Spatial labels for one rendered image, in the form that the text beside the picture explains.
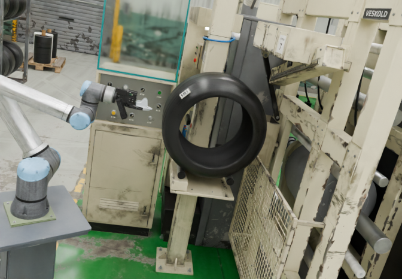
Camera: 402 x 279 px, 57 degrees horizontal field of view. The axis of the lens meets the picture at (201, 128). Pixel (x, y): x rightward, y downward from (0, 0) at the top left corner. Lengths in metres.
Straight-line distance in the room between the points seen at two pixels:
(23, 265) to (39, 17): 9.90
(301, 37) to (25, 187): 1.50
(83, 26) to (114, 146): 8.83
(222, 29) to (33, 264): 1.67
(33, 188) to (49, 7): 9.77
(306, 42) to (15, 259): 1.78
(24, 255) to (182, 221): 1.02
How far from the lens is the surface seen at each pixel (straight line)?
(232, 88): 1.92
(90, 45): 11.42
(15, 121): 2.16
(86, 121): 1.90
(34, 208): 2.11
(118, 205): 2.97
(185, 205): 2.58
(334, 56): 1.68
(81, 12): 11.39
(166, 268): 2.82
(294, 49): 1.71
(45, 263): 2.29
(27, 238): 2.02
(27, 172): 2.02
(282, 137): 2.43
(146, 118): 2.72
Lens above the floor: 1.77
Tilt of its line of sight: 17 degrees down
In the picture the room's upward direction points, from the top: 11 degrees clockwise
